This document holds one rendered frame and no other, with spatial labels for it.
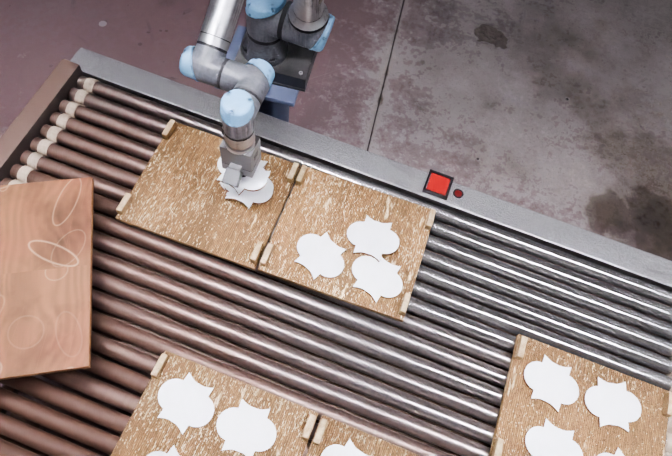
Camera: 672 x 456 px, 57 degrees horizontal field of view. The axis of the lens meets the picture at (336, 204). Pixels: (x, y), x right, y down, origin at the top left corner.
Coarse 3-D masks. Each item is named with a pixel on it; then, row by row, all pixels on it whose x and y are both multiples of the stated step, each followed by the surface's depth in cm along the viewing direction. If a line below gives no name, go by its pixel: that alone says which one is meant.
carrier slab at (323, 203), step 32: (320, 192) 179; (352, 192) 180; (288, 224) 174; (320, 224) 175; (416, 224) 177; (288, 256) 169; (352, 256) 171; (384, 256) 172; (416, 256) 173; (320, 288) 166; (352, 288) 167
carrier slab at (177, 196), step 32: (192, 128) 186; (160, 160) 180; (192, 160) 181; (160, 192) 175; (192, 192) 176; (224, 192) 177; (288, 192) 179; (160, 224) 170; (192, 224) 171; (224, 224) 172; (256, 224) 173; (224, 256) 168
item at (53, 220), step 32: (0, 192) 159; (32, 192) 160; (64, 192) 161; (0, 224) 155; (32, 224) 156; (64, 224) 157; (0, 256) 152; (32, 256) 152; (64, 256) 153; (0, 288) 148; (32, 288) 148; (64, 288) 149; (0, 320) 144; (32, 320) 145; (64, 320) 146; (0, 352) 141; (32, 352) 142; (64, 352) 142
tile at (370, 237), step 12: (348, 228) 174; (360, 228) 174; (372, 228) 174; (384, 228) 174; (348, 240) 173; (360, 240) 172; (372, 240) 172; (384, 240) 172; (396, 240) 173; (360, 252) 170; (372, 252) 170; (384, 252) 170
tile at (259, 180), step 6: (264, 162) 169; (222, 168) 167; (258, 168) 168; (222, 174) 166; (258, 174) 167; (264, 174) 168; (216, 180) 166; (246, 180) 166; (252, 180) 166; (258, 180) 167; (264, 180) 167; (240, 186) 165; (246, 186) 165; (252, 186) 166; (258, 186) 166; (264, 186) 167; (240, 192) 164
